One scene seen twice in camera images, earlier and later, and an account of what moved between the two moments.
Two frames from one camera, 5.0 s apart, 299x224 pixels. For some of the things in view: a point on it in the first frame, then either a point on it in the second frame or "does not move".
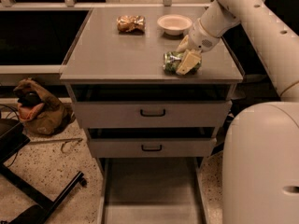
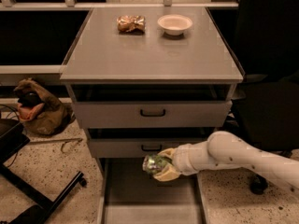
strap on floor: x=61 y=140 does not move
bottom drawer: x=152 y=190 does not move
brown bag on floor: x=38 y=112 does not move
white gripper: x=199 y=39 to x=181 y=161
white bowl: x=174 y=24 does not move
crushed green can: x=172 y=61 to x=153 y=163
